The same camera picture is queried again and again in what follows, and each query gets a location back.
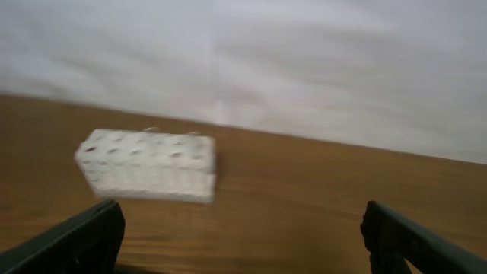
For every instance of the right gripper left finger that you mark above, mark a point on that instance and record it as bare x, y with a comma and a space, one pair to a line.
76, 243

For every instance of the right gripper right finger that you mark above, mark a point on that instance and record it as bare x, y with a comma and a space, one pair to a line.
418, 247

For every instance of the white test tube rack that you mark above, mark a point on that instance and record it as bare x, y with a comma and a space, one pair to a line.
152, 167

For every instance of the clear test tube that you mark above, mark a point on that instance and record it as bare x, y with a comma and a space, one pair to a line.
151, 129
194, 132

